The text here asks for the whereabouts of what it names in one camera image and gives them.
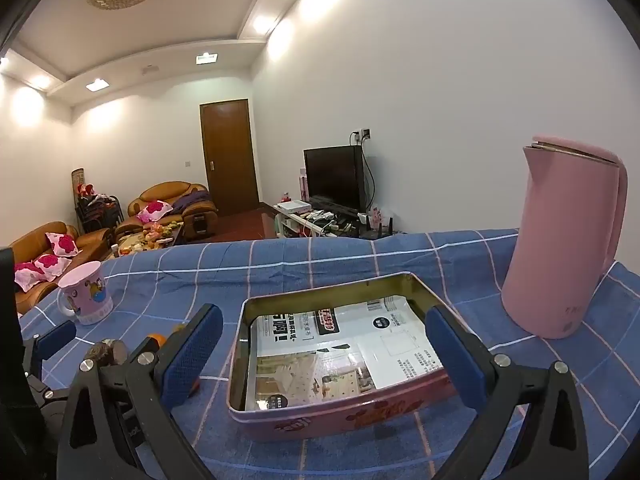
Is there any black router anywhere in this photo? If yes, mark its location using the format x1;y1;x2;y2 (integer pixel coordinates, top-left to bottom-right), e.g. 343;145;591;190
360;212;396;238

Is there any pink floral cushion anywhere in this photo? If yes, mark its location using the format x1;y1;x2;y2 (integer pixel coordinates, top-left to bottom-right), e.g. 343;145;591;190
32;254;71;281
14;261;46;292
137;200;172;223
46;232;81;257

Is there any orange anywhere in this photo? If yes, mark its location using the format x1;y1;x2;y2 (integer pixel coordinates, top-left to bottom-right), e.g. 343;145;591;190
149;332;202;397

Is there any printed paper sheet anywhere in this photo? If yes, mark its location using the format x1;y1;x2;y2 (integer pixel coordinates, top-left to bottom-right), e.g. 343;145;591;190
245;296;446;411

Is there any white television stand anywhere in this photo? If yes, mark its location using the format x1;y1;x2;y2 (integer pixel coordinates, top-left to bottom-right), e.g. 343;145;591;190
272;200;371;240

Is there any pink cartoon mug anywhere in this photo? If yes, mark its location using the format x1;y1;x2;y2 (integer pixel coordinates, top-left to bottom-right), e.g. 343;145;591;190
56;261;115;326

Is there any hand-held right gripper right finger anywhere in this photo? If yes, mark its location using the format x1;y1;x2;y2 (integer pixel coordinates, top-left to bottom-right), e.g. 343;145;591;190
424;304;591;480

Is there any brown wooden door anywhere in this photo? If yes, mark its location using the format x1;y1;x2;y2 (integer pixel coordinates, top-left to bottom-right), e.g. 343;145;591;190
199;98;260;217

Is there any brown leather sofa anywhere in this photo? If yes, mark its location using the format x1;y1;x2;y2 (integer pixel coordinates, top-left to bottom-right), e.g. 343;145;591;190
10;221;112;316

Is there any purple blanket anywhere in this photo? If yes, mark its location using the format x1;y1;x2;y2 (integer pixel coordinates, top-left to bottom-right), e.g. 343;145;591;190
170;189;211;213

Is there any pink tin box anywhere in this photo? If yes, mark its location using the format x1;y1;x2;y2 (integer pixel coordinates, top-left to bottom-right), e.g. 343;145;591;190
227;271;458;443

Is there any pink electric kettle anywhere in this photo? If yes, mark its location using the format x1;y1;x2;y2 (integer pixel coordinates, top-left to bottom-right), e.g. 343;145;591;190
501;135;628;340

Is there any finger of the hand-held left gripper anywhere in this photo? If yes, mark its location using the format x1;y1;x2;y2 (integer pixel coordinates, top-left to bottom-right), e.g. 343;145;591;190
22;319;77;376
27;376;76;406

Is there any cluttered coffee table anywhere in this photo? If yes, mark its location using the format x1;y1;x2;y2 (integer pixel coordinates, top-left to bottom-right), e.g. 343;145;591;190
105;222;183;261

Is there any black television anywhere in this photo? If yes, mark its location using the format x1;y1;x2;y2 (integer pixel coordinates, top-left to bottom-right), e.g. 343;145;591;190
303;145;367;216

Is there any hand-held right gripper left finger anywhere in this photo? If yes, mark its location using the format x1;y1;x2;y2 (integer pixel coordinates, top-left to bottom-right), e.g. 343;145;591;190
56;303;224;480

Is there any blue checked bed sheet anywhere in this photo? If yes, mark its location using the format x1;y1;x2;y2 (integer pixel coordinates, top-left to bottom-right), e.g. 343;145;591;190
17;229;640;480

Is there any brown leather armchair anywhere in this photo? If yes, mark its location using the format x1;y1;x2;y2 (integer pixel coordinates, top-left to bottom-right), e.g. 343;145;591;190
127;181;219;246

